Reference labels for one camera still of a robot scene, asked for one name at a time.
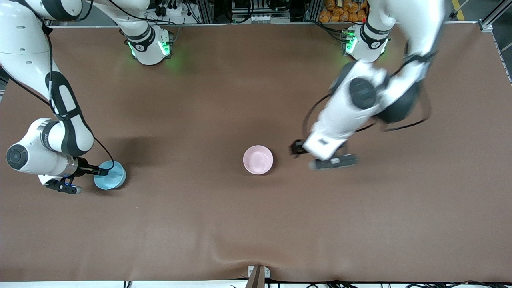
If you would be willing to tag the orange snack bags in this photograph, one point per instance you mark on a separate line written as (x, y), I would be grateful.
(342, 12)

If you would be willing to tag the blue bowl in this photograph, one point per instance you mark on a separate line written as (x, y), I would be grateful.
(114, 178)

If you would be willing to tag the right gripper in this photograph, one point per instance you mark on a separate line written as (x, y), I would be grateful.
(84, 168)

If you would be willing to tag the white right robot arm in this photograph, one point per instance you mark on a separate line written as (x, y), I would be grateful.
(24, 52)

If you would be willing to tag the aluminium frame post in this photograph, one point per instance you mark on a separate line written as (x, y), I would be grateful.
(204, 11)
(312, 10)

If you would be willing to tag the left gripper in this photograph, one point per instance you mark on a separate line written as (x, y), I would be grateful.
(297, 147)

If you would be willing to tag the brown table cloth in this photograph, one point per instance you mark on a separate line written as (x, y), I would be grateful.
(256, 224)

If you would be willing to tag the brown wooden strut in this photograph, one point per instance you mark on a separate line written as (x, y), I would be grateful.
(256, 278)

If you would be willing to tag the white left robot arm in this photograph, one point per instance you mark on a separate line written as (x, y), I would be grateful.
(416, 24)

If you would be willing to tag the aluminium corner frame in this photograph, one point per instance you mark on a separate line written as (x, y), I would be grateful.
(486, 24)

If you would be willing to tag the white power strip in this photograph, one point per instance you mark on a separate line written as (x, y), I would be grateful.
(259, 18)

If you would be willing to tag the pink bowl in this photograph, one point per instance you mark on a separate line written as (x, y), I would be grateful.
(258, 160)

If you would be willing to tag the grey metal bracket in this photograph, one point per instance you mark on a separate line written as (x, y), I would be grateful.
(267, 272)

